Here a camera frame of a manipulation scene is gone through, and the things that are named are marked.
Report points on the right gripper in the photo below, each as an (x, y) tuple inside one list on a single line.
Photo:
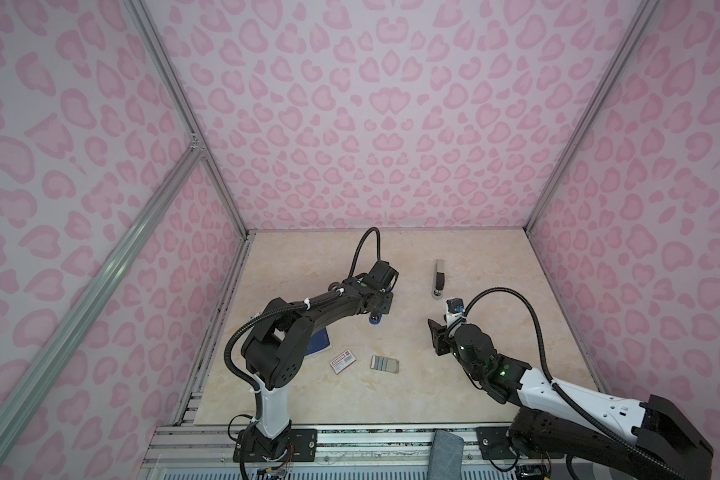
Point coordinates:
[(439, 337)]

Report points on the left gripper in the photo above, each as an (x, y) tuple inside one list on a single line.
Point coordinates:
[(387, 305)]

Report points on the staple tray with staples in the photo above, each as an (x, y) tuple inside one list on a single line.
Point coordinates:
[(384, 364)]

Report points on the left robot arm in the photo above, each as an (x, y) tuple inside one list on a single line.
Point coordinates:
[(268, 351)]

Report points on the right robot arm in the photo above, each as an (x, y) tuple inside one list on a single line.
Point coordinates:
[(650, 439)]

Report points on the blue book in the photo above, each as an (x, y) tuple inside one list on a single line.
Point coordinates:
[(318, 342)]

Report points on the grey foam block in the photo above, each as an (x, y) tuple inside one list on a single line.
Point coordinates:
[(445, 456)]

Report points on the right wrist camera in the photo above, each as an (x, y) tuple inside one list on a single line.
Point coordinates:
[(454, 311)]

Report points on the aluminium corner frame post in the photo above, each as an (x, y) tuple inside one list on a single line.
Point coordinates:
[(645, 15)]

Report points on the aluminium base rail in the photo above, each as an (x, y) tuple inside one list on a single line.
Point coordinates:
[(356, 451)]

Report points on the left aluminium frame beam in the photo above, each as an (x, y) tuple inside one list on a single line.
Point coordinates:
[(32, 388)]

